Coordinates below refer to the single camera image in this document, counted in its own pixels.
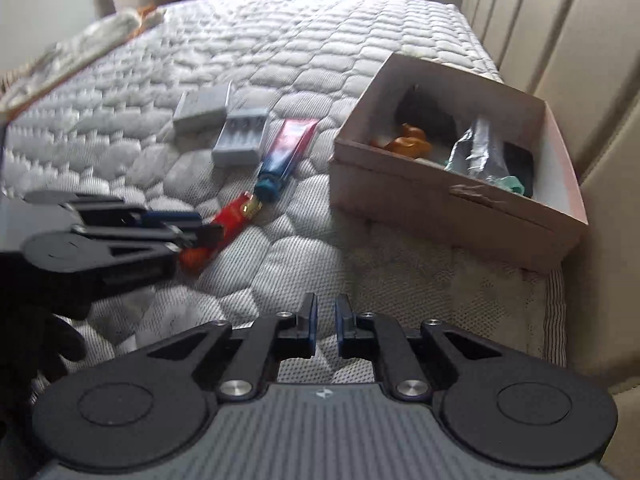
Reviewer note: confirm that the white plush toy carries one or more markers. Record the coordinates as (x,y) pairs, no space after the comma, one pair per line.
(21,87)

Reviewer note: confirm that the brown cardboard box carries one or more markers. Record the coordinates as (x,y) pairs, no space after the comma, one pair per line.
(535,233)

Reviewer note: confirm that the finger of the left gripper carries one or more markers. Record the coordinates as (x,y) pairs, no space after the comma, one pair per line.
(104,217)

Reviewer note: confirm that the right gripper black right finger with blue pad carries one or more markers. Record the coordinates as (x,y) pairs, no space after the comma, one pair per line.
(407,364)

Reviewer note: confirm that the white quilted mattress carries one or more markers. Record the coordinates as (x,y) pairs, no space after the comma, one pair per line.
(108,130)

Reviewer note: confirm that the beige padded headboard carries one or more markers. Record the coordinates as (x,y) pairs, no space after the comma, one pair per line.
(582,58)

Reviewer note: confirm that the clear plastic bag in box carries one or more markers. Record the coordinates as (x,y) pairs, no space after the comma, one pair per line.
(479,155)

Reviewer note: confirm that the red blue toothpaste tube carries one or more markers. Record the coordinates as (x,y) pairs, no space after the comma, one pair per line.
(285,152)

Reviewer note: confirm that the brown toy bear figure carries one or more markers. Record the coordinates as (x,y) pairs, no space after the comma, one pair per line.
(411,143)

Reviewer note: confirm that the white battery charger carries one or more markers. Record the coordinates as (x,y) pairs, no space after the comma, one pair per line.
(242,139)

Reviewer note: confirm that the black object in box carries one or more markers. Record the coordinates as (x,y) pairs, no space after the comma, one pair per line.
(419,109)

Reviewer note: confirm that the white flat box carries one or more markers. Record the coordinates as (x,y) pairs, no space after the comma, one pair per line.
(202,109)

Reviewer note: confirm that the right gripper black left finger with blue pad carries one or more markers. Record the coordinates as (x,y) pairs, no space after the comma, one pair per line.
(244,362)

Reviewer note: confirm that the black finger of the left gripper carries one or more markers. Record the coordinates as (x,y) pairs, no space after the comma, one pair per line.
(59,258)

